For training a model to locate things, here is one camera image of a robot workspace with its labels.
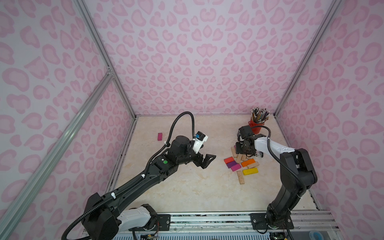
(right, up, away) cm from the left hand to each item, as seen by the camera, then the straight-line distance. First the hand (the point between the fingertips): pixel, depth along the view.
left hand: (212, 154), depth 71 cm
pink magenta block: (+16, -12, +20) cm, 29 cm away
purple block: (+13, -11, +22) cm, 28 cm away
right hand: (+20, -1, +25) cm, 32 cm away
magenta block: (-34, +6, +36) cm, 50 cm away
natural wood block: (+29, -10, +21) cm, 38 cm away
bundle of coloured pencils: (+33, +20, +26) cm, 47 cm away
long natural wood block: (+18, -17, +16) cm, 30 cm away
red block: (+13, -8, +24) cm, 28 cm away
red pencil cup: (+33, +10, +31) cm, 46 cm away
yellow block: (+25, -14, +19) cm, 34 cm away
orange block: (+23, -10, +21) cm, 33 cm away
